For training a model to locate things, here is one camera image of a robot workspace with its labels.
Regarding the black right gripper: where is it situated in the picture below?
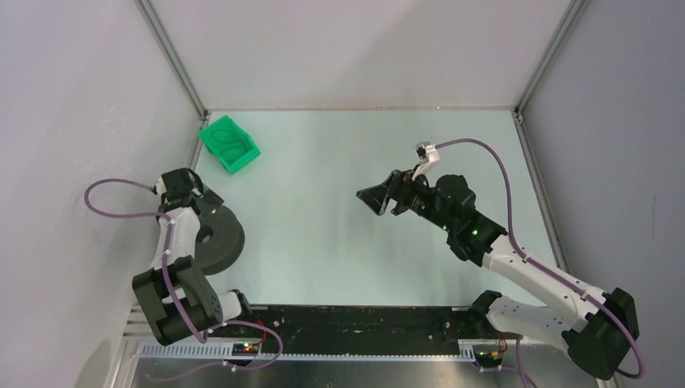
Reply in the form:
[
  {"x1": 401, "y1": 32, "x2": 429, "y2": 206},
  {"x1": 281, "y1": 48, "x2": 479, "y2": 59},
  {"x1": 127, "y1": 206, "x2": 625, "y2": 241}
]
[{"x1": 356, "y1": 164, "x2": 455, "y2": 233}]

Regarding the dark grey cable spool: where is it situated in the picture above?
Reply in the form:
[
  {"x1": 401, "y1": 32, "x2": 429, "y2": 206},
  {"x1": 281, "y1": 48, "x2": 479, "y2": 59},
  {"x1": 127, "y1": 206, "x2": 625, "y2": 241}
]
[{"x1": 194, "y1": 206, "x2": 246, "y2": 276}]

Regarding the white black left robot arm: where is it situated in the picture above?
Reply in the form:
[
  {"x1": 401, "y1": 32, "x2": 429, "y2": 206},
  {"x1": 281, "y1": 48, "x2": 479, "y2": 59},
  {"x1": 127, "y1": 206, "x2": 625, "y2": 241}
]
[{"x1": 132, "y1": 168, "x2": 255, "y2": 346}]

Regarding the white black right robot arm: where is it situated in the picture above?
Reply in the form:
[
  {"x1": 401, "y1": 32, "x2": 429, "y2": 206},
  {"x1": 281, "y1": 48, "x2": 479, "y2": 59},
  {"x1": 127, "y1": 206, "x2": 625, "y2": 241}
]
[{"x1": 356, "y1": 170, "x2": 639, "y2": 381}]

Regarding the green plastic bin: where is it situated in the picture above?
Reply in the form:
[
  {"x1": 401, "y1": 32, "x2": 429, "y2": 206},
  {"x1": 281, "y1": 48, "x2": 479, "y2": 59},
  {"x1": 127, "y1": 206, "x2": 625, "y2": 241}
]
[{"x1": 198, "y1": 116, "x2": 261, "y2": 174}]

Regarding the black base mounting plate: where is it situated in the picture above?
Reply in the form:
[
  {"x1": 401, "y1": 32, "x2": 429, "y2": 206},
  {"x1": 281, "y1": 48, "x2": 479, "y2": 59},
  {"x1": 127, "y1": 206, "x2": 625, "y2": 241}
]
[{"x1": 211, "y1": 305, "x2": 517, "y2": 355}]

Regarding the left controller circuit board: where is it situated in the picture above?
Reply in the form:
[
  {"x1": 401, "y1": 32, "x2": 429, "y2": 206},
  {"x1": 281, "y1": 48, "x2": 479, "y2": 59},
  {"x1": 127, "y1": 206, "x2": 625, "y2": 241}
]
[{"x1": 231, "y1": 343, "x2": 260, "y2": 356}]

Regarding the controller circuit board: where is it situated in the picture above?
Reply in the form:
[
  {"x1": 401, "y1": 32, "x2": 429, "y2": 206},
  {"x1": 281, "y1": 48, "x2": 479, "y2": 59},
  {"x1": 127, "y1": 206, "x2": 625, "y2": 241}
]
[
  {"x1": 474, "y1": 351, "x2": 506, "y2": 371},
  {"x1": 231, "y1": 343, "x2": 260, "y2": 356}
]

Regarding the right controller circuit board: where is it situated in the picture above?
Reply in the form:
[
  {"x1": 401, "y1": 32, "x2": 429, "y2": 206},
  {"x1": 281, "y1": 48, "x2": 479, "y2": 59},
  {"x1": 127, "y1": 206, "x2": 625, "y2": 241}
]
[{"x1": 474, "y1": 351, "x2": 506, "y2": 371}]

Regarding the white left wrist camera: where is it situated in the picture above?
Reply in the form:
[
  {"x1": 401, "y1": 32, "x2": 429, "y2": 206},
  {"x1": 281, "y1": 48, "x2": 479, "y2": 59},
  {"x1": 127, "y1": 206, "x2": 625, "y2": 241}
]
[{"x1": 151, "y1": 178, "x2": 166, "y2": 196}]

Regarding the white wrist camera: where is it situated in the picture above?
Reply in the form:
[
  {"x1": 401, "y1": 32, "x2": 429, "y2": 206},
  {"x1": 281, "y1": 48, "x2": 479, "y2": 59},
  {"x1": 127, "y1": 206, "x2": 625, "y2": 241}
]
[
  {"x1": 412, "y1": 141, "x2": 440, "y2": 180},
  {"x1": 151, "y1": 178, "x2": 166, "y2": 196}
]

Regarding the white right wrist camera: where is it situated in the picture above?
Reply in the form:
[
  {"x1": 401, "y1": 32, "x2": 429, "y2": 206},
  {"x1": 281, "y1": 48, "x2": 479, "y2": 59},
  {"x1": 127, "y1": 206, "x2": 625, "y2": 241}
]
[{"x1": 412, "y1": 141, "x2": 440, "y2": 180}]

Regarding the aluminium frame rail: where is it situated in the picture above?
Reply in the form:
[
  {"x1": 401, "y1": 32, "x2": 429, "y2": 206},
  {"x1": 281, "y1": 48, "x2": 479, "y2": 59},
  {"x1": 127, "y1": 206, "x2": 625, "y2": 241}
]
[{"x1": 134, "y1": 0, "x2": 208, "y2": 121}]

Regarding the slotted white cable duct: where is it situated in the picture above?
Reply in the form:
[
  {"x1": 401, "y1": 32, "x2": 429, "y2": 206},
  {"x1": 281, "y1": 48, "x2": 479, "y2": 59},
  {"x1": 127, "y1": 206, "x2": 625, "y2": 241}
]
[{"x1": 138, "y1": 342, "x2": 475, "y2": 362}]

